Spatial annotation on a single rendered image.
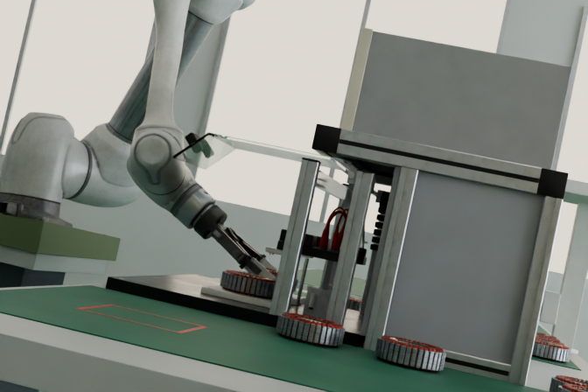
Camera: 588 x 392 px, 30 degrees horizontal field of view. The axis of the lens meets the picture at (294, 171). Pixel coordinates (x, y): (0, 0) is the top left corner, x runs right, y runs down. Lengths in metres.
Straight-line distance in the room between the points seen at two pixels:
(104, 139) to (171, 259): 4.31
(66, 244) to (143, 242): 4.51
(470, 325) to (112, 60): 5.62
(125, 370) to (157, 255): 5.93
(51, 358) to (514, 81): 1.11
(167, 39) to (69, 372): 1.40
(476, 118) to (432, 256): 0.28
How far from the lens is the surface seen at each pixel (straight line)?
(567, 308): 3.22
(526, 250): 1.92
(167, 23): 2.55
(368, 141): 1.92
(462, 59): 2.05
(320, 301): 2.10
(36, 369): 1.24
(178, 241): 7.09
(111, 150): 2.81
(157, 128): 2.29
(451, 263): 1.91
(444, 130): 2.03
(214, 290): 2.10
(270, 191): 6.97
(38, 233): 2.56
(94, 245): 2.76
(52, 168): 2.73
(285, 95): 7.02
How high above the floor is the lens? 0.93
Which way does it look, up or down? 3 degrees up
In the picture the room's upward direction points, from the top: 12 degrees clockwise
